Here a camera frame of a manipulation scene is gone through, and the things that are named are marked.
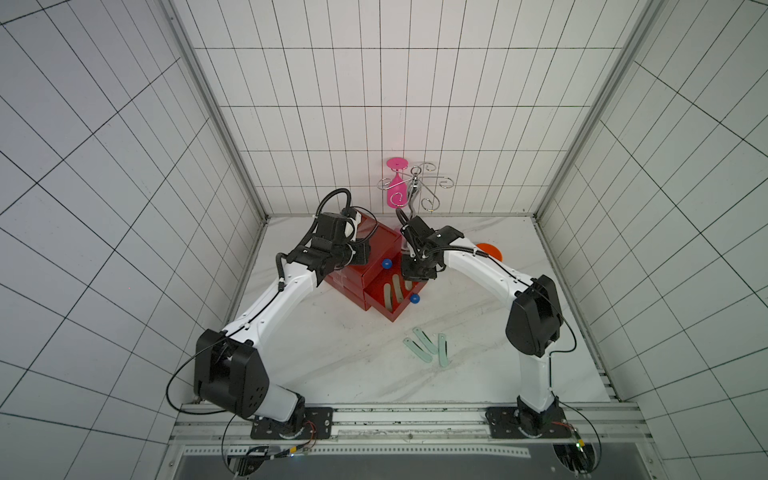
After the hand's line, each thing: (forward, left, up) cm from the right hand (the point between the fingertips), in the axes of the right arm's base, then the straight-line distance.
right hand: (406, 269), depth 89 cm
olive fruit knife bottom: (-6, -1, +1) cm, 6 cm away
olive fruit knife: (-6, +2, -3) cm, 6 cm away
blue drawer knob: (-9, -3, 0) cm, 10 cm away
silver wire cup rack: (+21, -2, +17) cm, 27 cm away
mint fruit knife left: (-21, -5, -12) cm, 25 cm away
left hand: (-2, +12, +9) cm, 14 cm away
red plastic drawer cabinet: (-4, +7, -1) cm, 9 cm away
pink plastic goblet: (+28, +4, +8) cm, 30 cm away
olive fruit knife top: (-8, +5, -3) cm, 10 cm away
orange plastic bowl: (+16, -30, -9) cm, 36 cm away
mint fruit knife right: (-20, -11, -12) cm, 26 cm away
